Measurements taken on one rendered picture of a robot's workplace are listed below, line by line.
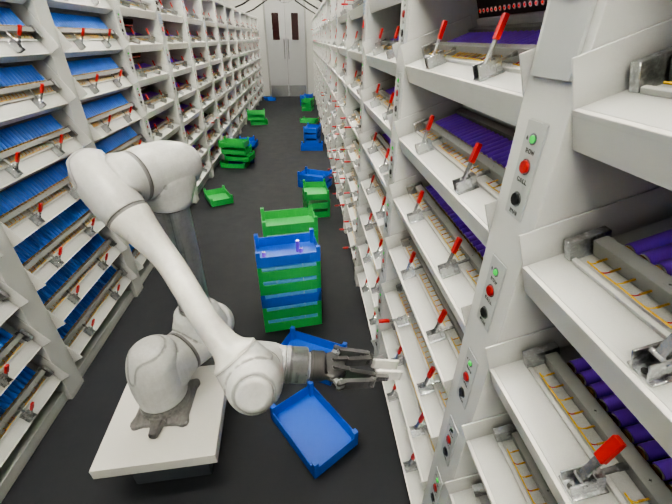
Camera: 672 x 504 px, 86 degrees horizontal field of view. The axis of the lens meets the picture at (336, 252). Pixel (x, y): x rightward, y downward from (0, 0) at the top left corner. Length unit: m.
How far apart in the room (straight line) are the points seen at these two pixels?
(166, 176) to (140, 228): 0.17
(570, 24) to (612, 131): 0.13
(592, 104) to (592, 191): 0.11
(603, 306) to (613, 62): 0.24
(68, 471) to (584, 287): 1.67
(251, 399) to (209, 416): 0.67
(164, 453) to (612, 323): 1.20
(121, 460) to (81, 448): 0.43
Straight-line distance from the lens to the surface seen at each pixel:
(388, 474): 1.49
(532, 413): 0.60
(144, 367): 1.24
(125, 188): 0.96
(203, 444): 1.32
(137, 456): 1.37
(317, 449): 1.52
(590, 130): 0.45
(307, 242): 1.87
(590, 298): 0.49
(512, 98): 0.57
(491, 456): 0.78
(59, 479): 1.76
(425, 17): 1.12
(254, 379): 0.70
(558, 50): 0.50
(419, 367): 1.12
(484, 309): 0.62
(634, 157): 0.41
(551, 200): 0.50
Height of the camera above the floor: 1.32
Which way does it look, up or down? 31 degrees down
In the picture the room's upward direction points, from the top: straight up
